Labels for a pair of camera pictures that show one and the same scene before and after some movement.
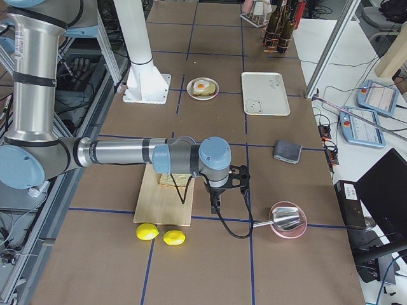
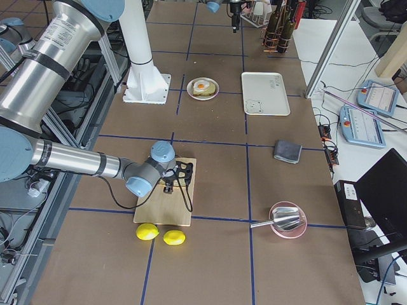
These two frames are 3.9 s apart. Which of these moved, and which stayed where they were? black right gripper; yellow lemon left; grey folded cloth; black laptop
Moved: black right gripper
Stayed: black laptop; grey folded cloth; yellow lemon left
